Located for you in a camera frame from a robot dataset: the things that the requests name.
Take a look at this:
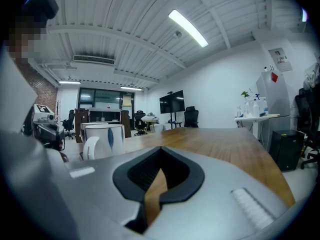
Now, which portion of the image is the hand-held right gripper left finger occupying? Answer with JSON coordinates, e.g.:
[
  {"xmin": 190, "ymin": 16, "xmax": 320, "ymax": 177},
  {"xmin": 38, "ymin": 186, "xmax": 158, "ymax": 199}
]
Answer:
[{"xmin": 53, "ymin": 146, "xmax": 162, "ymax": 240}]

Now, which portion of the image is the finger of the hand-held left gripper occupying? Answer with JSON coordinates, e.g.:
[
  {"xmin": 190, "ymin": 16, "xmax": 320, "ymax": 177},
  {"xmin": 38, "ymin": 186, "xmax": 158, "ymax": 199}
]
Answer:
[{"xmin": 36, "ymin": 123, "xmax": 66, "ymax": 151}]

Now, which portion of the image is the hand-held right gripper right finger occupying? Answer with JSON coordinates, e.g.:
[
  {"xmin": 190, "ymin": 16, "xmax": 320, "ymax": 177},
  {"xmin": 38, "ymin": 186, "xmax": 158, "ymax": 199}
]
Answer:
[{"xmin": 142, "ymin": 146, "xmax": 295, "ymax": 240}]

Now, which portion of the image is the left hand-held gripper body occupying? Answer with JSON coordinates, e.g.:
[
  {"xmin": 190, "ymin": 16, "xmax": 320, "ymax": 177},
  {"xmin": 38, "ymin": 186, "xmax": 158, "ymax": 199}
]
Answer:
[{"xmin": 23, "ymin": 103, "xmax": 56, "ymax": 136}]

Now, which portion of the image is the white mug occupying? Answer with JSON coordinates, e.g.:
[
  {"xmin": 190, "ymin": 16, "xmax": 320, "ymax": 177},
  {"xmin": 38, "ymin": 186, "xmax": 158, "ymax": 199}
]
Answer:
[{"xmin": 82, "ymin": 123, "xmax": 126, "ymax": 161}]

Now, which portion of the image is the black coat rack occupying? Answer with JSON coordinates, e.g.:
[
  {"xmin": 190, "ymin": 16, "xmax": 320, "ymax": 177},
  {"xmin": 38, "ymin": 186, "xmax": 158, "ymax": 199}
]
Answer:
[{"xmin": 55, "ymin": 100, "xmax": 62, "ymax": 125}]

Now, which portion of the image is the black office chair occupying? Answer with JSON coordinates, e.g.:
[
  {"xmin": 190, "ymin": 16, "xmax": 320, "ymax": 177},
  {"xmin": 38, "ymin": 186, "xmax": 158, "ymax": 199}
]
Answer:
[
  {"xmin": 61, "ymin": 109, "xmax": 76, "ymax": 140},
  {"xmin": 183, "ymin": 105, "xmax": 200, "ymax": 129},
  {"xmin": 294, "ymin": 83, "xmax": 320, "ymax": 170},
  {"xmin": 133, "ymin": 110, "xmax": 148, "ymax": 137}
]

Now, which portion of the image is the person's white clothing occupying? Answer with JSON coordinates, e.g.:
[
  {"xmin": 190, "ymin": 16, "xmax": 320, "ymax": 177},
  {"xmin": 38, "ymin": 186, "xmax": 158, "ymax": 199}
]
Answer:
[{"xmin": 0, "ymin": 46, "xmax": 38, "ymax": 135}]

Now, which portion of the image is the brown wheeled cabinet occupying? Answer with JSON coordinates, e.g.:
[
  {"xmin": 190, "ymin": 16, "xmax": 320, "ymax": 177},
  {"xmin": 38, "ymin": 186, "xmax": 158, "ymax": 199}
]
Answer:
[{"xmin": 74, "ymin": 107, "xmax": 132, "ymax": 144}]

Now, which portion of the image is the person's head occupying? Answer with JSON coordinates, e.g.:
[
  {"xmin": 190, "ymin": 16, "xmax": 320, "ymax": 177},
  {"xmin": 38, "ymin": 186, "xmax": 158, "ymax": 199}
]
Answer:
[{"xmin": 3, "ymin": 15, "xmax": 48, "ymax": 65}]

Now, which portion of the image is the ceiling air vent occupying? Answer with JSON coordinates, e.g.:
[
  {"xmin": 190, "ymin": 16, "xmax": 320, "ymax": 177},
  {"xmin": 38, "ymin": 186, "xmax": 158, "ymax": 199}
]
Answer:
[{"xmin": 72, "ymin": 54, "xmax": 116, "ymax": 67}]

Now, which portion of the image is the black mini cabinet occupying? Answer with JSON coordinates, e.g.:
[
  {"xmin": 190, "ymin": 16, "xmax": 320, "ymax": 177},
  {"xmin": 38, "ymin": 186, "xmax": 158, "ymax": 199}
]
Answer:
[{"xmin": 268, "ymin": 129, "xmax": 305, "ymax": 172}]

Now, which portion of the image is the beige roller blind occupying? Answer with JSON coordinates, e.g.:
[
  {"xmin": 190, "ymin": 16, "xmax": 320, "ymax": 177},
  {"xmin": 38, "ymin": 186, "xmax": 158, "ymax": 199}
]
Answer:
[{"xmin": 121, "ymin": 94, "xmax": 133, "ymax": 107}]

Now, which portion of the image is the white desk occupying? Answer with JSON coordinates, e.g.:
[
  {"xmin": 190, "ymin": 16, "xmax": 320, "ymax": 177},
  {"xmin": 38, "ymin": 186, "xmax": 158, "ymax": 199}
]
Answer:
[{"xmin": 234, "ymin": 113, "xmax": 281, "ymax": 140}]

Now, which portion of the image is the wooden side table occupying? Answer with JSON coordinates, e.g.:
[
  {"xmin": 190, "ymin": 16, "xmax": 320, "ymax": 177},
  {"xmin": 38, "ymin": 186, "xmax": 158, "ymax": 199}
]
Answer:
[{"xmin": 143, "ymin": 120, "xmax": 160, "ymax": 134}]

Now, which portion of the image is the black television stand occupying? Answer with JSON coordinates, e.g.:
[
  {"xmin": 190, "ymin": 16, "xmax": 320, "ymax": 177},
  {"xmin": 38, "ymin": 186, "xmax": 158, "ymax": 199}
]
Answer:
[{"xmin": 164, "ymin": 112, "xmax": 183, "ymax": 130}]

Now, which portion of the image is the white spray bottle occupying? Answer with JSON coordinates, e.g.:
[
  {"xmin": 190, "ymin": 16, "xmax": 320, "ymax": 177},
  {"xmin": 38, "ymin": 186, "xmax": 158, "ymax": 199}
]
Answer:
[{"xmin": 252, "ymin": 99, "xmax": 261, "ymax": 118}]

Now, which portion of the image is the black television screen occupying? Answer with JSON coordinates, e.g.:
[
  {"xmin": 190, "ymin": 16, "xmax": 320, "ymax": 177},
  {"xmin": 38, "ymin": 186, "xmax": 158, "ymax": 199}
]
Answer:
[{"xmin": 159, "ymin": 89, "xmax": 186, "ymax": 115}]

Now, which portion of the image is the grey refrigerator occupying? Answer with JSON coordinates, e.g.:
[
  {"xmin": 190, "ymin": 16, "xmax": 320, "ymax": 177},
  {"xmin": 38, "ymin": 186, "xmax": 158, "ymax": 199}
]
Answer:
[{"xmin": 255, "ymin": 70, "xmax": 292, "ymax": 152}]

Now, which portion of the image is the pile of light clothes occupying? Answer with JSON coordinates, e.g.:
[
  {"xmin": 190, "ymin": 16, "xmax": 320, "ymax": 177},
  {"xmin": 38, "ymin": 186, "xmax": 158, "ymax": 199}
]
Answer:
[{"xmin": 303, "ymin": 62, "xmax": 320, "ymax": 90}]

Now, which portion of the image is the black head-worn camera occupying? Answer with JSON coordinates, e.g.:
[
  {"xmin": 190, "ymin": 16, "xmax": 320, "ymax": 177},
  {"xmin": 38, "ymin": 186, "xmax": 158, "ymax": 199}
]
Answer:
[{"xmin": 21, "ymin": 0, "xmax": 60, "ymax": 21}]

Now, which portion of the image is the grey wall panel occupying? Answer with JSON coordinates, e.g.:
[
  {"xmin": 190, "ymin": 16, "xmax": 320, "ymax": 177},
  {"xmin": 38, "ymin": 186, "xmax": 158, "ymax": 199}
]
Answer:
[{"xmin": 268, "ymin": 47, "xmax": 293, "ymax": 72}]

